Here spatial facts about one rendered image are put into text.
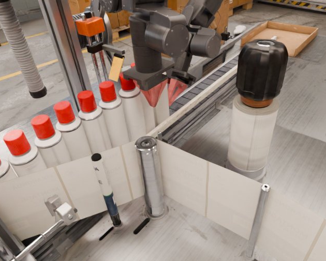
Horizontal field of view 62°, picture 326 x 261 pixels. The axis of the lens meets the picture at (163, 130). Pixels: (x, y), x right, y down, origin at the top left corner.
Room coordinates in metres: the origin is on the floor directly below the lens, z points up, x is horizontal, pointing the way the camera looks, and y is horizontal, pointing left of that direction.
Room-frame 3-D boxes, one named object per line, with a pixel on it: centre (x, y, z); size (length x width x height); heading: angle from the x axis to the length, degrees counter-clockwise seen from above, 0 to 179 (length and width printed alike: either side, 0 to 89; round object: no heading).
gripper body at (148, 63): (0.54, 0.02, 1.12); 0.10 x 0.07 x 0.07; 136
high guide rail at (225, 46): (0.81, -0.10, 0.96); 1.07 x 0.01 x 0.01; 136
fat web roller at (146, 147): (0.34, 0.03, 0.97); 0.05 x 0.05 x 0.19
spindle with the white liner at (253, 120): (0.43, -0.18, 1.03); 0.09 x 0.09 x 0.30
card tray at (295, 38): (1.29, -0.61, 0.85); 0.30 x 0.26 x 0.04; 136
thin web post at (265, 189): (0.23, -0.13, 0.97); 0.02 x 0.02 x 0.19
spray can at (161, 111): (0.64, 0.00, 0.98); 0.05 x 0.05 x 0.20
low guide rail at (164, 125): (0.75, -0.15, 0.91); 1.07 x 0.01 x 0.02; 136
